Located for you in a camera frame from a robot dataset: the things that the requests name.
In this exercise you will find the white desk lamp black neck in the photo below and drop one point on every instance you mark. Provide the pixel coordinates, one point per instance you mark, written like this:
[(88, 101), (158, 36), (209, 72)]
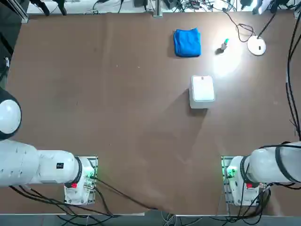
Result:
[(256, 46)]

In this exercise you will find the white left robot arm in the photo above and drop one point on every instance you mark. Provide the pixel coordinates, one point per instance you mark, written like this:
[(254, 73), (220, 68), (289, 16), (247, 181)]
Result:
[(23, 162)]

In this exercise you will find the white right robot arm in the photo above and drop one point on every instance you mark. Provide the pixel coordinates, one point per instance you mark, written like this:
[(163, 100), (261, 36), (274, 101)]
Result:
[(265, 164)]

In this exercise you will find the white box with lid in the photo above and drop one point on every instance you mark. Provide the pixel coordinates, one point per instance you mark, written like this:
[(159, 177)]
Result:
[(202, 90)]

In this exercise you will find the blue folded cloth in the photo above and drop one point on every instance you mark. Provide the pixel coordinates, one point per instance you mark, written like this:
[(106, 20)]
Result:
[(187, 42)]

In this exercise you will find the black tripod legs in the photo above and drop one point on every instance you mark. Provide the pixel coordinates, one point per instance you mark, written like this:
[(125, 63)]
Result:
[(44, 7)]

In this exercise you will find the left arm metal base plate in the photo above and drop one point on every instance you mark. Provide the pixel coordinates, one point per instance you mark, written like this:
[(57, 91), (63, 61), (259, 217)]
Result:
[(92, 162)]

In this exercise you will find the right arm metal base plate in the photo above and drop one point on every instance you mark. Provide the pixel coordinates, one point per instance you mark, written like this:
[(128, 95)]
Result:
[(224, 162)]

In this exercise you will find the aluminium frame post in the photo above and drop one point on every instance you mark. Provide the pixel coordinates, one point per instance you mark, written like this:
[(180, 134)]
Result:
[(157, 9)]

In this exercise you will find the aluminium frame profile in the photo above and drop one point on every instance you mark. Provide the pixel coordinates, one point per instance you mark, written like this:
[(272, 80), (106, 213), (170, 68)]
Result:
[(16, 9)]

